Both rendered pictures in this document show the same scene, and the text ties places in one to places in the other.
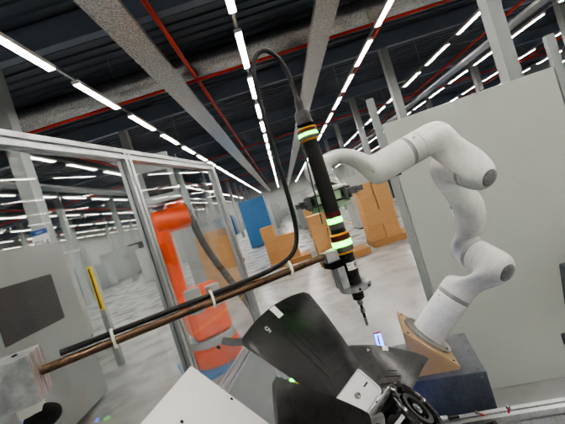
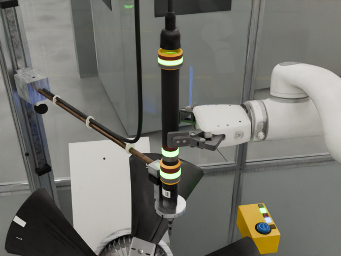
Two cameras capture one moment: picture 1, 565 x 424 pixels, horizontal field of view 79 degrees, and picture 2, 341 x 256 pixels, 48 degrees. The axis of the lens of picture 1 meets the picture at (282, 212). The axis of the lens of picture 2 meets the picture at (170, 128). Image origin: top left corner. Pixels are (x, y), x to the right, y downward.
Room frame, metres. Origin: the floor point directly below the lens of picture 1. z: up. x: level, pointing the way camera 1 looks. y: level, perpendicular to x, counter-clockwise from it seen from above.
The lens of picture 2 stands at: (0.53, -0.71, 2.04)
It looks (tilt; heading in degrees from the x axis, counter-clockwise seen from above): 31 degrees down; 70
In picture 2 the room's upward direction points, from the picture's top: straight up
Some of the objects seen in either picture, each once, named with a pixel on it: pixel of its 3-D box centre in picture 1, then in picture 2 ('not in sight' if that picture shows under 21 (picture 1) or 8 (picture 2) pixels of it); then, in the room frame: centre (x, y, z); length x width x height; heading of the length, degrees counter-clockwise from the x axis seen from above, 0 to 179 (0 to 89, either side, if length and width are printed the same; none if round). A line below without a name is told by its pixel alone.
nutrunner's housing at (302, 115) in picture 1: (328, 198); (170, 129); (0.75, -0.10, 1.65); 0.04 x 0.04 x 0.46
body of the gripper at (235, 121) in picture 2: (329, 196); (223, 123); (0.86, -0.12, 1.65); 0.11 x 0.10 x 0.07; 169
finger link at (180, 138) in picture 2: (351, 190); (186, 141); (0.77, -0.16, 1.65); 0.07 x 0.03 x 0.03; 169
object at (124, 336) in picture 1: (209, 302); (89, 123); (0.63, 0.18, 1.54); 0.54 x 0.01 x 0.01; 114
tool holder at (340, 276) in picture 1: (345, 268); (167, 188); (0.75, -0.09, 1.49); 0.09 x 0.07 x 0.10; 114
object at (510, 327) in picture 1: (501, 225); not in sight; (2.33, -1.39, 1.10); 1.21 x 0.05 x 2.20; 79
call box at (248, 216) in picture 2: not in sight; (257, 229); (1.17, 0.11, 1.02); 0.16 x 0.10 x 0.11; 79
